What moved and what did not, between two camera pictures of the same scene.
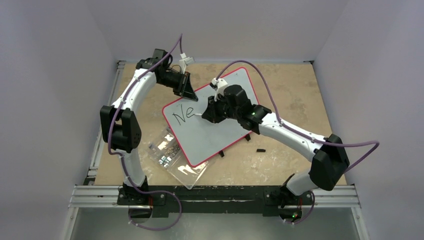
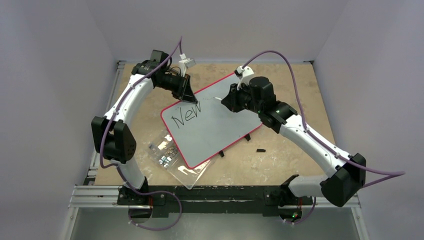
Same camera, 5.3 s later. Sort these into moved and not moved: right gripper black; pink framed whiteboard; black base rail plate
Moved: right gripper black
Not moved: black base rail plate; pink framed whiteboard
